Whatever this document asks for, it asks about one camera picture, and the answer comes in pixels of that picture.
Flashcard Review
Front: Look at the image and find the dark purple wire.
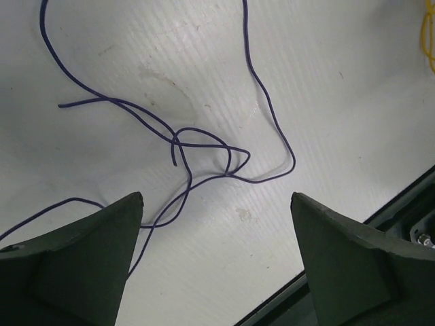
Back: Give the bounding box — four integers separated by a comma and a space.
0, 0, 296, 276

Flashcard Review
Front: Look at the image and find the yellow wire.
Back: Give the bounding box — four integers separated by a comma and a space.
419, 0, 435, 74

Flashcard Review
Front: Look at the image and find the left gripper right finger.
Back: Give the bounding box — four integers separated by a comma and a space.
291, 193, 434, 325

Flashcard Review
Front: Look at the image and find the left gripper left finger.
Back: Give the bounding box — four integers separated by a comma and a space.
1, 192, 143, 325

